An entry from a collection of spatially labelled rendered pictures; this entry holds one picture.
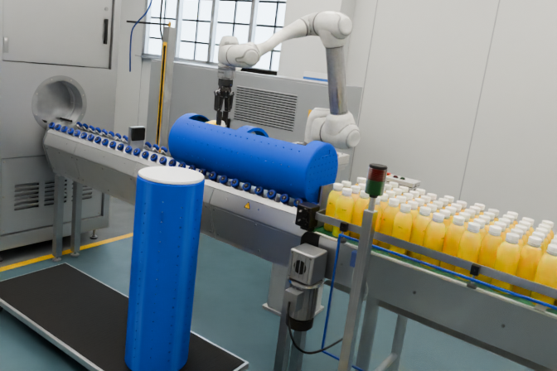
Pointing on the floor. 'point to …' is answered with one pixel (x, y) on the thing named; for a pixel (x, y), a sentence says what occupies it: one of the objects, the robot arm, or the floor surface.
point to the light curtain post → (165, 86)
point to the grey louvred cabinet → (247, 102)
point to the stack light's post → (357, 289)
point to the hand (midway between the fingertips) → (222, 118)
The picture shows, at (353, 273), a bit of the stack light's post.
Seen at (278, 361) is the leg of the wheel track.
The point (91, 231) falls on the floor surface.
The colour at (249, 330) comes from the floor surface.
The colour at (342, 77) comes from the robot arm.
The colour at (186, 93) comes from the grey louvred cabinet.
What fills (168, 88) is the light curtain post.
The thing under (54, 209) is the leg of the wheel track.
